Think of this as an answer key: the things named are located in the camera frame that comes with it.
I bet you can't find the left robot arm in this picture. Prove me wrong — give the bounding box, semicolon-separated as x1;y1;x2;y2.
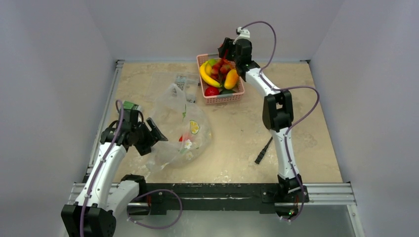
61;109;167;237

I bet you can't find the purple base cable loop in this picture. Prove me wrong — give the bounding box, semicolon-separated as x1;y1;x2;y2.
126;190;183;231

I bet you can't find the pink plastic basket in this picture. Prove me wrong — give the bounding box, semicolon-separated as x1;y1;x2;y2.
196;54;245;105

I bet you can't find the small yellow fake banana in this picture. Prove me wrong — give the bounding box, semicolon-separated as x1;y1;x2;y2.
199;62;222;88

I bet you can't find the orange fake fruit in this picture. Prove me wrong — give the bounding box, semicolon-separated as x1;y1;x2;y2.
224;69;239;90

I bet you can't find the green fake lime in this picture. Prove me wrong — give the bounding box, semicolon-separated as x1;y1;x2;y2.
207;58;217;67

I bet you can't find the black T-handle tool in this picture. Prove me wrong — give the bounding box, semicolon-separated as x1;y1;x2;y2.
254;137;273;164

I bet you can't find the red fake grape bunch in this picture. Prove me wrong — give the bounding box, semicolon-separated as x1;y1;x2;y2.
210;59;233;82

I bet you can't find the clear plastic bag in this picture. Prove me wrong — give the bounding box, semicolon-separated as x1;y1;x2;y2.
146;84;212;172

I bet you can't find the red fake apple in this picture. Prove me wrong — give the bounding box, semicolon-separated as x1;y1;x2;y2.
204;86;220;97

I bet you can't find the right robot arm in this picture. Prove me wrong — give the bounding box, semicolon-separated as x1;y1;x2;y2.
218;38;305;201

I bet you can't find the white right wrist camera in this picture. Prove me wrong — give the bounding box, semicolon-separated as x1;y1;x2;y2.
233;27;250;44

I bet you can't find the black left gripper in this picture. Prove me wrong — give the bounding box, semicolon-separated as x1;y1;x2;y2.
131;118;167;155

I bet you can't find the green label small box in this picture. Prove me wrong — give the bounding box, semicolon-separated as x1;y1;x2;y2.
123;101;143;112

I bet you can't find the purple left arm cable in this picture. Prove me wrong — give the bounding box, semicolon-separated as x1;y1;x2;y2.
79;99;126;237

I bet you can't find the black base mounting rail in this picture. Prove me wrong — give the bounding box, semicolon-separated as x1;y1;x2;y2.
129;183;309;216

